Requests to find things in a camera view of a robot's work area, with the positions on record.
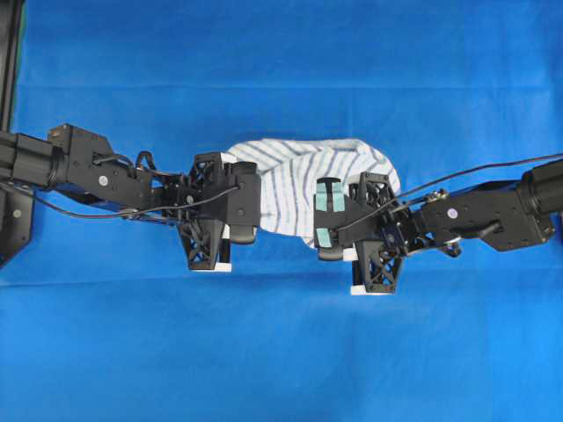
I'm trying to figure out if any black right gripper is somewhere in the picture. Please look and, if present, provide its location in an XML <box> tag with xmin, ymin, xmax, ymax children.
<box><xmin>348</xmin><ymin>172</ymin><xmax>435</xmax><ymax>295</ymax></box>

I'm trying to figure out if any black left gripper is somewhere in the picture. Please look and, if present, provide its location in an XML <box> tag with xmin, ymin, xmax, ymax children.
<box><xmin>151</xmin><ymin>152</ymin><xmax>233</xmax><ymax>273</ymax></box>

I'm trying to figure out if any white striped towel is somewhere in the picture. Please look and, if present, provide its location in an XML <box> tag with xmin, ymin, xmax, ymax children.
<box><xmin>227</xmin><ymin>138</ymin><xmax>400</xmax><ymax>248</ymax></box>

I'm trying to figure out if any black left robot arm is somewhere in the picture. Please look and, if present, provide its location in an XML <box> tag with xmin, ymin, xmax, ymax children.
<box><xmin>1</xmin><ymin>124</ymin><xmax>240</xmax><ymax>272</ymax></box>

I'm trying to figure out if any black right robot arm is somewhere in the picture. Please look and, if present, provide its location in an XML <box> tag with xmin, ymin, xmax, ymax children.
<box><xmin>348</xmin><ymin>160</ymin><xmax>562</xmax><ymax>295</ymax></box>

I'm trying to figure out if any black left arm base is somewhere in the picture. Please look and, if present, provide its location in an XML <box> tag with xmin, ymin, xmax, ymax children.
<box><xmin>0</xmin><ymin>190</ymin><xmax>34</xmax><ymax>267</ymax></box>

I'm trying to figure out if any blue table cloth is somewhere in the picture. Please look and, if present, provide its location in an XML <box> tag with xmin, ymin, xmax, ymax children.
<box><xmin>1</xmin><ymin>1</ymin><xmax>562</xmax><ymax>421</ymax></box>

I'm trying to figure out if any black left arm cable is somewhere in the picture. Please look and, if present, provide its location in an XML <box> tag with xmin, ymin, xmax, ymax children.
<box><xmin>0</xmin><ymin>150</ymin><xmax>245</xmax><ymax>221</ymax></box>

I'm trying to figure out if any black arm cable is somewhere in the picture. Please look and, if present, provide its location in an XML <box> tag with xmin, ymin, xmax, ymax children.
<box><xmin>0</xmin><ymin>150</ymin><xmax>245</xmax><ymax>221</ymax></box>
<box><xmin>333</xmin><ymin>153</ymin><xmax>563</xmax><ymax>234</ymax></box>

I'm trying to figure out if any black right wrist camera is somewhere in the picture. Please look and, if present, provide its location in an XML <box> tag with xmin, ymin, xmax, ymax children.
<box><xmin>313</xmin><ymin>178</ymin><xmax>361</xmax><ymax>262</ymax></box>

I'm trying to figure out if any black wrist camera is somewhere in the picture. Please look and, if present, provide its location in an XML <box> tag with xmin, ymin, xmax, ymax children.
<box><xmin>226</xmin><ymin>162</ymin><xmax>261</xmax><ymax>244</ymax></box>
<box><xmin>313</xmin><ymin>178</ymin><xmax>361</xmax><ymax>262</ymax></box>

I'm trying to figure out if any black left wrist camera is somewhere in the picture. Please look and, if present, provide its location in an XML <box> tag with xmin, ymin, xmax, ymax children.
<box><xmin>226</xmin><ymin>162</ymin><xmax>261</xmax><ymax>244</ymax></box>

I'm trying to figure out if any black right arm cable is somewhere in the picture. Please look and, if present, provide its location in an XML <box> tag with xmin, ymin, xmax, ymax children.
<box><xmin>333</xmin><ymin>153</ymin><xmax>563</xmax><ymax>234</ymax></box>

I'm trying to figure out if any black frame post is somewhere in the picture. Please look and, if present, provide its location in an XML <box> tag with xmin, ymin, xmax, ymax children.
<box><xmin>0</xmin><ymin>0</ymin><xmax>26</xmax><ymax>131</ymax></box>

